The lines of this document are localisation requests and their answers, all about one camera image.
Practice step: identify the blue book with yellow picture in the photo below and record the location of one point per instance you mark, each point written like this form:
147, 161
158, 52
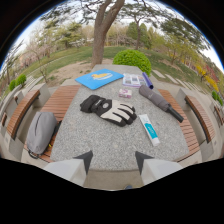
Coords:
99, 79

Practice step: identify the white printed pamphlet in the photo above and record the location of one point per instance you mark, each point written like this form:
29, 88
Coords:
134, 80

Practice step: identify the small green shrub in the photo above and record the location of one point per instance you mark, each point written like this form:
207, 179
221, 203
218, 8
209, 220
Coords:
21, 79
12, 85

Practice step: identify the white teal toothpaste tube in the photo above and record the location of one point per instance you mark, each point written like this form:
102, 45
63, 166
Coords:
149, 129

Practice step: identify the black and white glove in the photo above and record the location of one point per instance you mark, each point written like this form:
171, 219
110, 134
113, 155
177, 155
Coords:
109, 109

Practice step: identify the small pink white box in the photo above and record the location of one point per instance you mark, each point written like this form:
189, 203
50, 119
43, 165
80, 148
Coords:
125, 93

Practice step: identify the wooden slat bench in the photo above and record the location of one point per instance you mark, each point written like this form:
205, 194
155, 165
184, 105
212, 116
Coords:
184, 123
201, 116
20, 112
57, 107

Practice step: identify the round green bush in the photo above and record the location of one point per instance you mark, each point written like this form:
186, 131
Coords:
132, 60

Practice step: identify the purple cylindrical tube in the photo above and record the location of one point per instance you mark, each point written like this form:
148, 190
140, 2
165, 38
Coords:
147, 81

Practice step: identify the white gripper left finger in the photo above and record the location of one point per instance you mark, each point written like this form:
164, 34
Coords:
70, 170

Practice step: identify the grey backpack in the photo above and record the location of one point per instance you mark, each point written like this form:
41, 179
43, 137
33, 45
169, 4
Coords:
41, 132

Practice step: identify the folded grey umbrella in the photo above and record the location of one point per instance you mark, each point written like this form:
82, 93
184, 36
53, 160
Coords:
159, 101

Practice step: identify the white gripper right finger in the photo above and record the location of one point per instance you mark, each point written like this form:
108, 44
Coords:
156, 168

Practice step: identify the large tree trunk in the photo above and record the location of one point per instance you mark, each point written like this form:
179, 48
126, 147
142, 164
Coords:
101, 32

